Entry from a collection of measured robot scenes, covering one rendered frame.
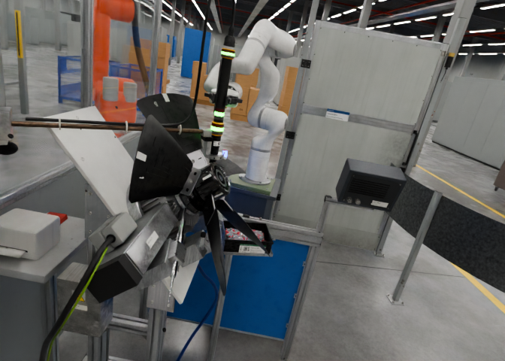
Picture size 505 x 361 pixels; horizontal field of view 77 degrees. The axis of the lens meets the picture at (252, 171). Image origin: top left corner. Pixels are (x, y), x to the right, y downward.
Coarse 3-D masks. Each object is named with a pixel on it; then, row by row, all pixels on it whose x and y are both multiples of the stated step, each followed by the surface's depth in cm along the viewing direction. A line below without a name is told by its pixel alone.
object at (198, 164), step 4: (192, 152) 109; (196, 152) 110; (200, 152) 110; (192, 156) 109; (196, 156) 109; (200, 156) 110; (196, 160) 109; (200, 160) 109; (204, 160) 110; (196, 164) 108; (200, 164) 109; (204, 164) 110; (200, 168) 109
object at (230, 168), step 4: (204, 156) 132; (208, 160) 129; (216, 160) 132; (220, 160) 133; (224, 160) 136; (228, 160) 139; (220, 164) 129; (224, 164) 131; (228, 164) 134; (232, 164) 137; (236, 164) 141; (224, 168) 126; (228, 168) 128; (232, 168) 131; (236, 168) 134; (240, 168) 139; (228, 172) 124; (232, 172) 126; (236, 172) 129; (240, 172) 133; (244, 172) 138
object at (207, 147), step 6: (204, 132) 107; (210, 132) 108; (204, 138) 108; (210, 138) 109; (204, 144) 111; (210, 144) 110; (204, 150) 111; (210, 156) 111; (216, 156) 111; (222, 156) 113
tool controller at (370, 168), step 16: (352, 160) 149; (352, 176) 143; (368, 176) 142; (384, 176) 142; (400, 176) 144; (336, 192) 158; (352, 192) 147; (368, 192) 147; (384, 192) 145; (400, 192) 145; (384, 208) 151
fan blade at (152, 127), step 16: (144, 128) 78; (160, 128) 83; (144, 144) 78; (160, 144) 83; (176, 144) 89; (160, 160) 83; (176, 160) 89; (160, 176) 85; (176, 176) 91; (144, 192) 80; (160, 192) 87; (176, 192) 94
